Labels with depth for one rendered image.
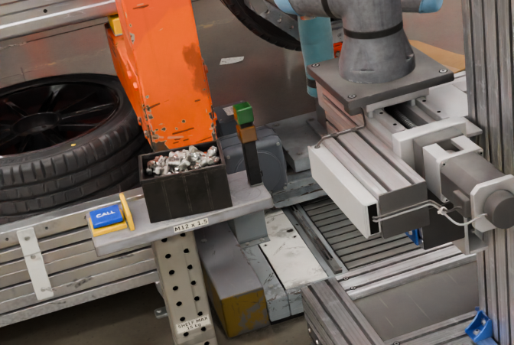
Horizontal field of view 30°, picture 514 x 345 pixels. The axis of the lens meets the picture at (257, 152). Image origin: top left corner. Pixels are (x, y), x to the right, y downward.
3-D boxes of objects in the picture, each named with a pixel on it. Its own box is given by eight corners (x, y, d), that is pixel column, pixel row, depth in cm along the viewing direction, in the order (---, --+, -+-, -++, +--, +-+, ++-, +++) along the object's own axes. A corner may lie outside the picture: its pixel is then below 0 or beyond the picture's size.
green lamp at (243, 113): (250, 115, 228) (247, 100, 227) (255, 122, 225) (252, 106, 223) (234, 119, 228) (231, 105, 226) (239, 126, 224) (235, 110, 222)
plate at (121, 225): (121, 212, 231) (121, 209, 231) (127, 227, 224) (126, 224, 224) (89, 221, 230) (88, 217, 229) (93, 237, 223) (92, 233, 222)
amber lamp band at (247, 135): (253, 134, 231) (251, 119, 229) (258, 141, 227) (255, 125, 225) (237, 138, 230) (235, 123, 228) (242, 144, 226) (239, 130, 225)
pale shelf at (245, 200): (254, 177, 243) (252, 167, 242) (274, 207, 228) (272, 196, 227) (87, 224, 235) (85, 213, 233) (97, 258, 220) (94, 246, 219)
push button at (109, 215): (119, 211, 230) (117, 203, 229) (124, 225, 224) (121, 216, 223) (90, 219, 229) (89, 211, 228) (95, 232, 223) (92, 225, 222)
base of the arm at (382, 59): (428, 70, 186) (425, 22, 182) (357, 90, 183) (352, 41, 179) (395, 47, 199) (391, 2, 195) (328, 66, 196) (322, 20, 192)
